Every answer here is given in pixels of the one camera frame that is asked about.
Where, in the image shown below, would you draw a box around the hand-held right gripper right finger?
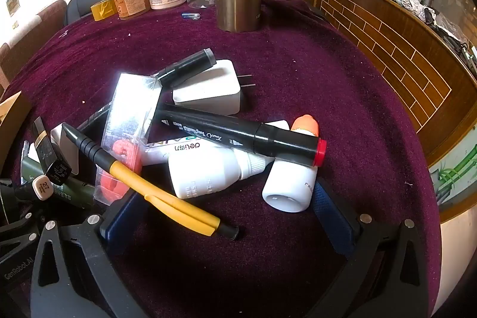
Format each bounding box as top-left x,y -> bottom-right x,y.
309,179 -> 429,318

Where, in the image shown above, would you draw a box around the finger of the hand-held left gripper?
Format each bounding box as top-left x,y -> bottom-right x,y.
0,211 -> 41,261

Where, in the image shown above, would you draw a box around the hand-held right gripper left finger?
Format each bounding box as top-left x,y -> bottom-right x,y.
30,189 -> 150,318

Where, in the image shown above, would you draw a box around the black marker beige cap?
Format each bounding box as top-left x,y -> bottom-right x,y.
0,174 -> 52,225

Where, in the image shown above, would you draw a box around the yellow mechanical pencil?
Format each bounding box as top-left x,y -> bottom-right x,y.
61,122 -> 240,241

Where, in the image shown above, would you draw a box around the green marker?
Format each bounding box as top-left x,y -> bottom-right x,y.
20,156 -> 98,209

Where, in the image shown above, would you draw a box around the white bottle orange cap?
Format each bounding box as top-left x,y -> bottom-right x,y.
262,114 -> 321,213

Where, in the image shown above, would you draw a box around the black gold lipstick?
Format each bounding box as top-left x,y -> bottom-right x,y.
33,117 -> 72,186

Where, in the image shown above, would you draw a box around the cardboard tray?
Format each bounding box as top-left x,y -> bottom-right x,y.
0,91 -> 33,173

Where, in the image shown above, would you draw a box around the white cylindrical pen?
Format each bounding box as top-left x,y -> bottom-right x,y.
143,119 -> 291,167

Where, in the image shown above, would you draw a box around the small white bottle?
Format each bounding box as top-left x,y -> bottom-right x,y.
168,148 -> 267,200

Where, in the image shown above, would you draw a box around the clear plastic box red item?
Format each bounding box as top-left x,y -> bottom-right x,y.
95,72 -> 162,205

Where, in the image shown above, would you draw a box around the black marker red cap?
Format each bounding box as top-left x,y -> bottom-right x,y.
157,108 -> 328,167

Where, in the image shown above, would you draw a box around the black marker grey cap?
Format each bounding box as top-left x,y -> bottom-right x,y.
78,48 -> 217,136

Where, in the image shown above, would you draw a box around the brown upholstered chair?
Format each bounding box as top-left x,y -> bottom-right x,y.
0,0 -> 68,88

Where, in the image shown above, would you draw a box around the wooden counter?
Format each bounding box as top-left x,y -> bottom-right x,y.
300,0 -> 477,224

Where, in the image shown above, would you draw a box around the yellow tape roll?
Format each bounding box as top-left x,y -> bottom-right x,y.
90,0 -> 118,21

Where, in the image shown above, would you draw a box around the black leather sofa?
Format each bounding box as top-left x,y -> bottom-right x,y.
66,0 -> 114,26

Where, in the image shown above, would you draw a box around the orange label jar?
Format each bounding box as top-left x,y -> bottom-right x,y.
112,0 -> 147,21

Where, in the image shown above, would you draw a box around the bamboo wall sticker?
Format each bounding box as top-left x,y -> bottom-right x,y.
428,143 -> 477,207

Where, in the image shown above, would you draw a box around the pile of tools and cables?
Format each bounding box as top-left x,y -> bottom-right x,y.
358,0 -> 477,76

